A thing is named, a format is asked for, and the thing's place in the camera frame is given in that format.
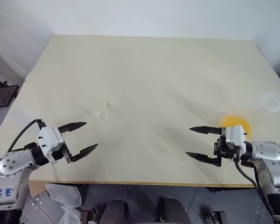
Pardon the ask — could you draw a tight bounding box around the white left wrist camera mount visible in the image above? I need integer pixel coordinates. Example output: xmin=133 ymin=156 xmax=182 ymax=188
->
xmin=36 ymin=126 xmax=66 ymax=166

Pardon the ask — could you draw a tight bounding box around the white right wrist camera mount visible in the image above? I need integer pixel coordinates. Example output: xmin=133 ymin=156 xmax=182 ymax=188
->
xmin=224 ymin=125 xmax=247 ymax=153

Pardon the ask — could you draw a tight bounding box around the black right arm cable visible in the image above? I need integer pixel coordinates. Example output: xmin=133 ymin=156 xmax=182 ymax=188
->
xmin=234 ymin=160 xmax=275 ymax=220

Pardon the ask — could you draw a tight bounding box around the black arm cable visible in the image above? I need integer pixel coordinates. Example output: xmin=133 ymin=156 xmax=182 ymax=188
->
xmin=234 ymin=160 xmax=275 ymax=220
xmin=7 ymin=119 xmax=47 ymax=152

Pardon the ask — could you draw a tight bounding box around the dark brown metal bracket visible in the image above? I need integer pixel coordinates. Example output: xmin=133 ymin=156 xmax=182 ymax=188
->
xmin=202 ymin=210 xmax=227 ymax=224
xmin=80 ymin=205 xmax=101 ymax=224

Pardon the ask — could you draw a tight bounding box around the dark rounded shape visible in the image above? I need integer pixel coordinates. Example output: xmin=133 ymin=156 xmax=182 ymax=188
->
xmin=102 ymin=198 xmax=129 ymax=224
xmin=157 ymin=196 xmax=189 ymax=224

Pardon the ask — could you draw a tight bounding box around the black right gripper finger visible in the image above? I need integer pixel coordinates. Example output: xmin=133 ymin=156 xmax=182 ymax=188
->
xmin=189 ymin=126 xmax=225 ymax=136
xmin=185 ymin=151 xmax=223 ymax=168

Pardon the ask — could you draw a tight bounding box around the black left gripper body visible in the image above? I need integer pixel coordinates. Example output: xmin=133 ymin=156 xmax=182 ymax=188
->
xmin=51 ymin=141 xmax=73 ymax=164

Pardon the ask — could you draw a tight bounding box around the large clear plastic cup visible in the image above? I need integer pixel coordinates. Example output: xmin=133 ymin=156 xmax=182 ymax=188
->
xmin=218 ymin=91 xmax=280 ymax=140

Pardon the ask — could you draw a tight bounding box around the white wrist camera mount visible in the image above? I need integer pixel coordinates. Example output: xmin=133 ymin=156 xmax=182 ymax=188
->
xmin=36 ymin=126 xmax=66 ymax=166
xmin=224 ymin=125 xmax=247 ymax=153

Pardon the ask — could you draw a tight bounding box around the grey metal plate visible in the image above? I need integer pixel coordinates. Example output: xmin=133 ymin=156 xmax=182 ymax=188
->
xmin=21 ymin=190 xmax=66 ymax=224

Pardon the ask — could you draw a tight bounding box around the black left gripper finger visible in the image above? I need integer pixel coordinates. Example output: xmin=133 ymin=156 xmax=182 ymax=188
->
xmin=57 ymin=121 xmax=88 ymax=134
xmin=69 ymin=143 xmax=99 ymax=163

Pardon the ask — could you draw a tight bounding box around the brown cardboard box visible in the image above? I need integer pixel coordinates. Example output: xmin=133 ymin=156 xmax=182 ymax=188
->
xmin=28 ymin=182 xmax=49 ymax=196

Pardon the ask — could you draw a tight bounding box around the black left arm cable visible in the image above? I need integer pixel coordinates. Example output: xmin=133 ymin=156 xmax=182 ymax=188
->
xmin=7 ymin=119 xmax=47 ymax=152

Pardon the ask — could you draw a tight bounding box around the white plastic bag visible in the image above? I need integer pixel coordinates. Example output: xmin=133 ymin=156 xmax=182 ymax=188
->
xmin=45 ymin=183 xmax=82 ymax=224

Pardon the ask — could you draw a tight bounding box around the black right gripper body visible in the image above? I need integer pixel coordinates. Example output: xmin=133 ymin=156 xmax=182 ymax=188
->
xmin=213 ymin=134 xmax=241 ymax=162

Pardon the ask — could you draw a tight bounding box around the black mesh rack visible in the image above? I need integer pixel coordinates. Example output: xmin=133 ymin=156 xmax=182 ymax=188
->
xmin=0 ymin=85 xmax=20 ymax=109

